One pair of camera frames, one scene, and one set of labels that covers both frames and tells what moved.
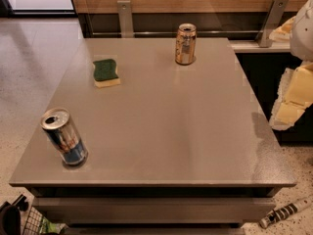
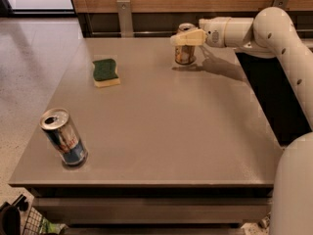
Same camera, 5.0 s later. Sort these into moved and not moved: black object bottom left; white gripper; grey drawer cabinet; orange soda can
Moved: white gripper
Not moved: orange soda can; black object bottom left; grey drawer cabinet
